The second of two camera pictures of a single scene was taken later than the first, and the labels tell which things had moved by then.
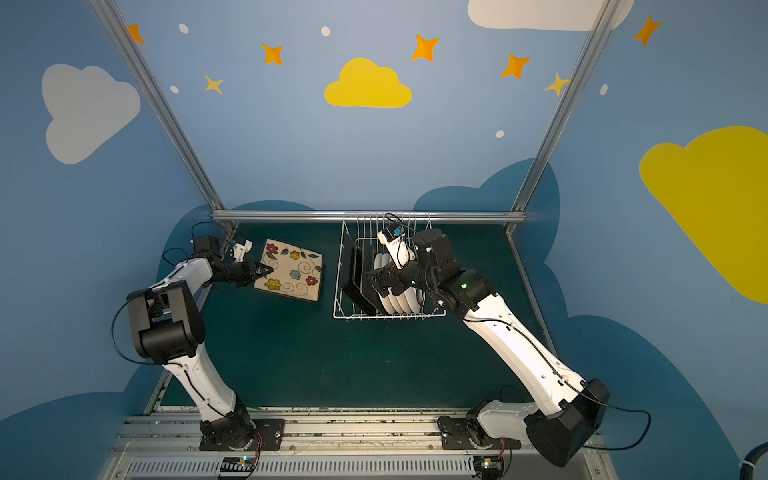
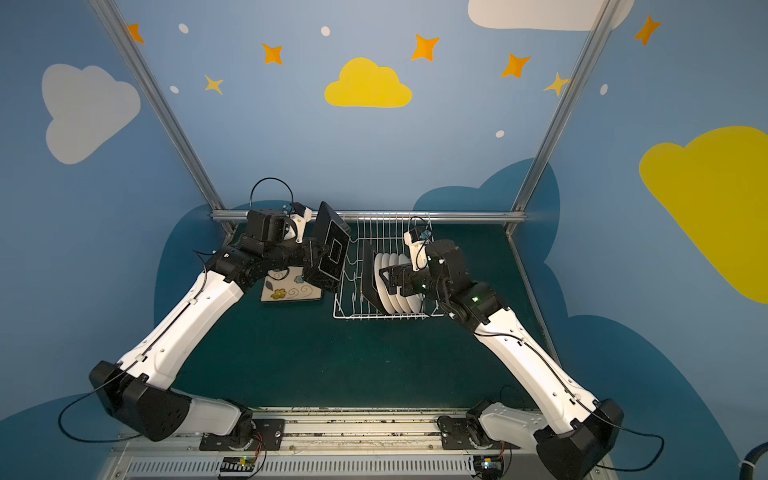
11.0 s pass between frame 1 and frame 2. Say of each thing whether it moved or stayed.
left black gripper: moved
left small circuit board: stayed
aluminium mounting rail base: stayed
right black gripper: stayed
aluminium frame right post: stayed
